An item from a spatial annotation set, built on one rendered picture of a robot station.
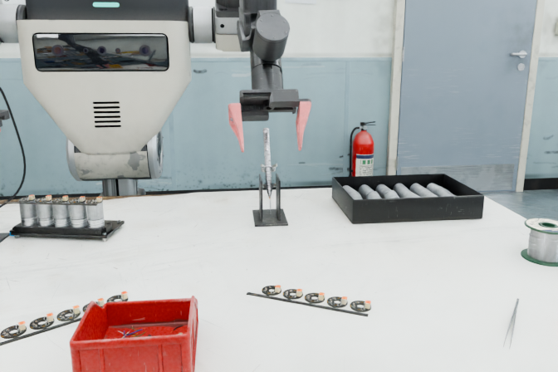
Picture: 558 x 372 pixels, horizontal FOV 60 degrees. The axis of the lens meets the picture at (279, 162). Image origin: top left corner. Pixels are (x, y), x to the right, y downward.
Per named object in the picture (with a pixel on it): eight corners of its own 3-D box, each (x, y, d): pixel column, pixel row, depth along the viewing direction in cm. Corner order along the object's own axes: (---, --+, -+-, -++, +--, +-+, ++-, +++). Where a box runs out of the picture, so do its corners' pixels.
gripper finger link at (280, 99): (315, 139, 80) (310, 90, 84) (272, 141, 79) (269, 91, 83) (310, 157, 86) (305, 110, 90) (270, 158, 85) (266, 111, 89)
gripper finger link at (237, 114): (273, 141, 79) (270, 91, 83) (229, 142, 78) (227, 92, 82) (271, 158, 85) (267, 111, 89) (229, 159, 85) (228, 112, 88)
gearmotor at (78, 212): (76, 227, 80) (73, 197, 78) (90, 227, 79) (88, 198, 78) (69, 232, 77) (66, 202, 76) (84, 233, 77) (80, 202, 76)
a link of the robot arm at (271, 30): (279, 26, 95) (236, 28, 94) (289, -18, 85) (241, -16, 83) (291, 77, 91) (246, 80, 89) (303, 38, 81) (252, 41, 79)
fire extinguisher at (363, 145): (348, 194, 354) (350, 120, 342) (369, 194, 356) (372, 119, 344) (354, 201, 340) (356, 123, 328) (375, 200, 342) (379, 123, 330)
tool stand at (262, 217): (284, 235, 90) (281, 178, 94) (290, 221, 81) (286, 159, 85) (253, 236, 89) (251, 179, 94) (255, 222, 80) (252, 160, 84)
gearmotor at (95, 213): (93, 227, 79) (90, 198, 78) (107, 228, 79) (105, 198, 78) (85, 233, 77) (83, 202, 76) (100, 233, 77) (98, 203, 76)
